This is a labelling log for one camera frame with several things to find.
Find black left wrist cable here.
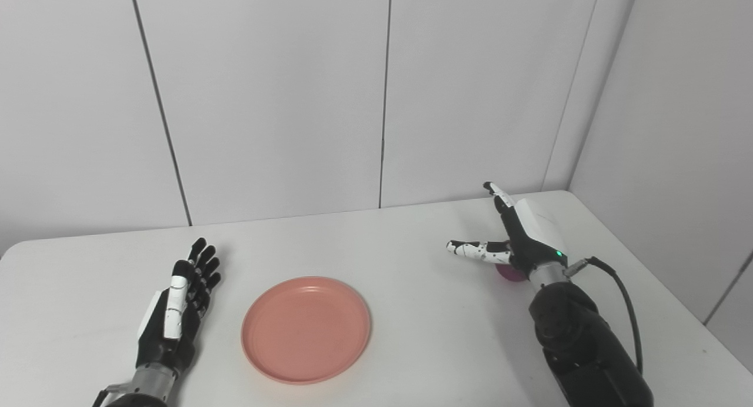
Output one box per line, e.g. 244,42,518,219
91,383,134,407

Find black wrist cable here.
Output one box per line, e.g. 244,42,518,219
564,256,644,377
91,383,134,407

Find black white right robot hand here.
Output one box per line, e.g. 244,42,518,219
445,181,570,279

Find red onion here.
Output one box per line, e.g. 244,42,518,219
495,263,529,283

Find pink plastic plate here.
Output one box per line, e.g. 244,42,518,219
241,276,372,385

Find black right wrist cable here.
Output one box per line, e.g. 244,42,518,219
564,256,644,377

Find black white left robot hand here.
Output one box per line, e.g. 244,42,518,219
136,237,223,377

